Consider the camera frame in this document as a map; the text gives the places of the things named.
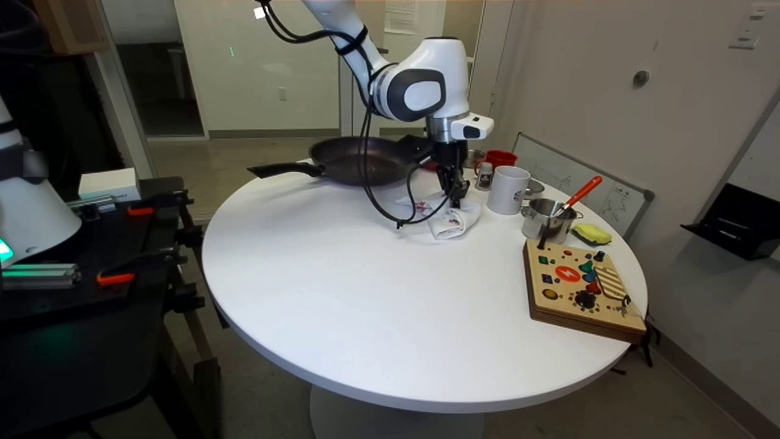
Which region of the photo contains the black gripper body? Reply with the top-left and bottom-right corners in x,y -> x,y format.
426,139 -> 473,188

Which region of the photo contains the white towel with red stripes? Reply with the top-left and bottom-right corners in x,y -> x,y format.
399,192 -> 484,244

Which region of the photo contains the white mug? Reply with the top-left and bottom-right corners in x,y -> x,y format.
484,163 -> 545,218

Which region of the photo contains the small red cup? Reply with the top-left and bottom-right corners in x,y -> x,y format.
483,150 -> 520,171

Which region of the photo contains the steel pot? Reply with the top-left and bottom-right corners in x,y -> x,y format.
520,196 -> 581,246

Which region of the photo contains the black frying pan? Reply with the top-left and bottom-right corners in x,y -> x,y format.
245,135 -> 437,188

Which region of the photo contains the yellow sponge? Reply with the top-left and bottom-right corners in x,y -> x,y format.
571,221 -> 615,249

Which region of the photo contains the wooden toy board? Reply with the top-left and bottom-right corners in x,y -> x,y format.
521,236 -> 648,345

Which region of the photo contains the whiteboard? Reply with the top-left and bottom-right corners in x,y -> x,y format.
510,133 -> 656,240

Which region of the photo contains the white box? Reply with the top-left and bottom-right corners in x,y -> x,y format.
75,167 -> 144,206

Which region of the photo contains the black robot stand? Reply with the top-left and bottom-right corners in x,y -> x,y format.
0,174 -> 227,439

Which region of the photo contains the wooden cabinet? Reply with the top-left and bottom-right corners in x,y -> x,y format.
31,0 -> 108,60

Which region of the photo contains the spatula with orange handle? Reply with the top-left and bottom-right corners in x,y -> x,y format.
535,174 -> 606,252

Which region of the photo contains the black wall file holder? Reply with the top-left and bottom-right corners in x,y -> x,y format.
679,180 -> 780,264

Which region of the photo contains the black clamp with orange handle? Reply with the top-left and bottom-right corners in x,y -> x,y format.
94,244 -> 189,291
70,190 -> 195,223

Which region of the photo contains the white wall switch plate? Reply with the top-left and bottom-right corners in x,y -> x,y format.
726,30 -> 763,53

